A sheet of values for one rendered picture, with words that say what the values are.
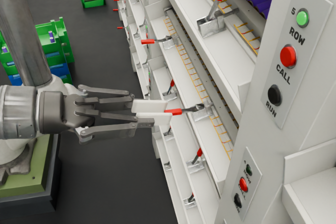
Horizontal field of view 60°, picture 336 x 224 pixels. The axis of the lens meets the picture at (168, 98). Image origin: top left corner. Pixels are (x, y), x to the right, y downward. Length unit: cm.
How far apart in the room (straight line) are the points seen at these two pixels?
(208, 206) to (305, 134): 49
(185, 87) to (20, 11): 57
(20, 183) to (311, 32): 112
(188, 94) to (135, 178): 82
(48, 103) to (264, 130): 34
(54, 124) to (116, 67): 151
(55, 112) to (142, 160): 100
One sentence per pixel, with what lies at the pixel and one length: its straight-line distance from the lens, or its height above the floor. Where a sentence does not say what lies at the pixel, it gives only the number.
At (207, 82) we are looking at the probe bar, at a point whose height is 79.
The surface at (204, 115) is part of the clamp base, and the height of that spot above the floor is 77.
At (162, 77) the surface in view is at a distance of 101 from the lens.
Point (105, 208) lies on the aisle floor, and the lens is 137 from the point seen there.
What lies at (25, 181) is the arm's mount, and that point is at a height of 25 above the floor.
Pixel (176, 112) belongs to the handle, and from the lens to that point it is 58.
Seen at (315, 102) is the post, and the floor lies 106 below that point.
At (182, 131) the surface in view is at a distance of 85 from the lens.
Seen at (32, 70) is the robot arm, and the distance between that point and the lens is 107.
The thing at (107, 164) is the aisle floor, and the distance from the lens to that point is 148.
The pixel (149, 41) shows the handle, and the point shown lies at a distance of 79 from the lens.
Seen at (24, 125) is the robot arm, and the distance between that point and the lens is 51.
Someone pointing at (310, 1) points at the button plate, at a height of 112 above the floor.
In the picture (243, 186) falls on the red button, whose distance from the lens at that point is 40.
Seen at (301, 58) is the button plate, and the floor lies 108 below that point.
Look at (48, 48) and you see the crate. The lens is 165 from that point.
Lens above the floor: 121
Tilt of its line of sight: 44 degrees down
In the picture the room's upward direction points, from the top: straight up
